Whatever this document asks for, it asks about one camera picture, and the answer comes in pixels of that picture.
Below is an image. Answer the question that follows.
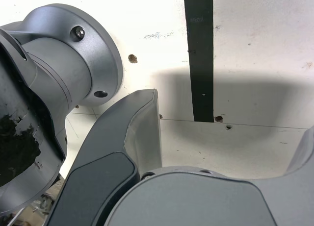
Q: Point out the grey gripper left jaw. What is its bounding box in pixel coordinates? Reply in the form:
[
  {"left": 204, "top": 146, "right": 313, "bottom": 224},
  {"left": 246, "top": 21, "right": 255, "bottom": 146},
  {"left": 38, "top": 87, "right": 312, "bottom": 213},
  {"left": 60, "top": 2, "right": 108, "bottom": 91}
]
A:
[{"left": 46, "top": 88, "right": 163, "bottom": 226}]

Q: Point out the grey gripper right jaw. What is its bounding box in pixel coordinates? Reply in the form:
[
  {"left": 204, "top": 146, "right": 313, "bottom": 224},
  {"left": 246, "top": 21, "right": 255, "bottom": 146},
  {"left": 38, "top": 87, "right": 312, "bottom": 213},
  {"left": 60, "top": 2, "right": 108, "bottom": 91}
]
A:
[{"left": 104, "top": 125, "right": 314, "bottom": 226}]

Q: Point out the black tape strip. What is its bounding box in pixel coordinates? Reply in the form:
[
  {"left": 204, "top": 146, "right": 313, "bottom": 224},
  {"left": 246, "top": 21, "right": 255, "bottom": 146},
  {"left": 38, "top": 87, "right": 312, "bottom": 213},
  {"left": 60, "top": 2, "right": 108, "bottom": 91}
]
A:
[{"left": 183, "top": 0, "right": 214, "bottom": 123}]

